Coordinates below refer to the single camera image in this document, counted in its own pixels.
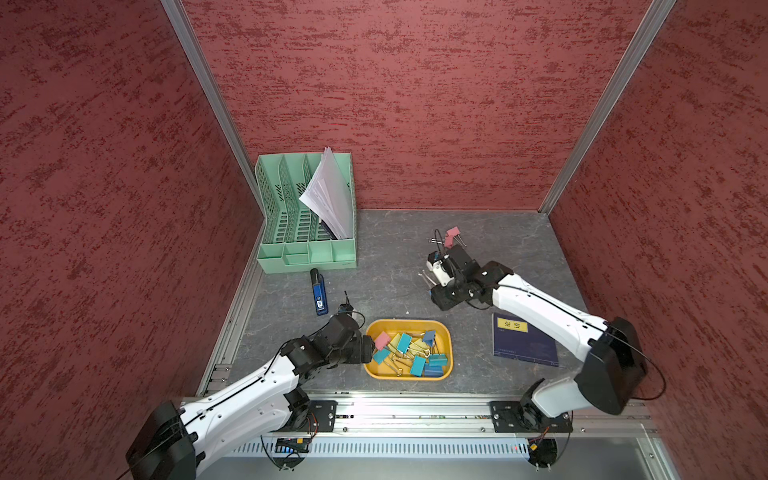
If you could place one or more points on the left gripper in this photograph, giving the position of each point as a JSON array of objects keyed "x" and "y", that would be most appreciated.
[{"x": 357, "y": 347}]

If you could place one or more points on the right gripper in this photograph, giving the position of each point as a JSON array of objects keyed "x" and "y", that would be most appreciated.
[{"x": 441, "y": 300}]

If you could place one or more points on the teal binder clip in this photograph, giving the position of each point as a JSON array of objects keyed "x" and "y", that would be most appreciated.
[
  {"x": 380, "y": 356},
  {"x": 439, "y": 360},
  {"x": 404, "y": 343},
  {"x": 418, "y": 366}
]

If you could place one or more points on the pink binder clip top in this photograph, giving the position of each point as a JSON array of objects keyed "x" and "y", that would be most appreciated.
[{"x": 453, "y": 238}]

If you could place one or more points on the yellow plastic storage box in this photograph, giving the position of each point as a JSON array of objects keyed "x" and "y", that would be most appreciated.
[{"x": 397, "y": 366}]

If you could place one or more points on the blue binder clip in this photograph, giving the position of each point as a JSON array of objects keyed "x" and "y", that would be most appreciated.
[
  {"x": 433, "y": 371},
  {"x": 429, "y": 338}
]

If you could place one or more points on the pale yellow binder clip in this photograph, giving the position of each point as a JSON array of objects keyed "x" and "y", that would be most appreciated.
[{"x": 419, "y": 348}]

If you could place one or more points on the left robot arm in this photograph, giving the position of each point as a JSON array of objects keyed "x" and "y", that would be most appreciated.
[{"x": 181, "y": 442}]

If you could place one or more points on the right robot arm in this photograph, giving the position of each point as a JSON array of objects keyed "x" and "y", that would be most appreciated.
[{"x": 613, "y": 364}]

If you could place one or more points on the blue black stapler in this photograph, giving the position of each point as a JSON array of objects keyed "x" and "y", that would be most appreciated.
[{"x": 319, "y": 292}]

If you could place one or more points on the dark blue notebook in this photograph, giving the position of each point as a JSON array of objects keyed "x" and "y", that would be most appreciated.
[{"x": 516, "y": 339}]

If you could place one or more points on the green file organizer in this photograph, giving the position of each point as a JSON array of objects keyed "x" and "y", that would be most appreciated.
[{"x": 293, "y": 239}]

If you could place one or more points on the white paper stack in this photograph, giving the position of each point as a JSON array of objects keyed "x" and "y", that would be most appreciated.
[{"x": 329, "y": 194}]

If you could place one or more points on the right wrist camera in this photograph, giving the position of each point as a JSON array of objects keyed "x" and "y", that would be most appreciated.
[{"x": 435, "y": 270}]

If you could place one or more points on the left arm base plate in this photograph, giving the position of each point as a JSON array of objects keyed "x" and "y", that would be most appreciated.
[{"x": 312, "y": 417}]

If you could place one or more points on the aluminium front rail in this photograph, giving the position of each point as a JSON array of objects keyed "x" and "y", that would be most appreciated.
[{"x": 418, "y": 414}]

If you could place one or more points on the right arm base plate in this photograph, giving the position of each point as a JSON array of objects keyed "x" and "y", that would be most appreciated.
[{"x": 525, "y": 418}]

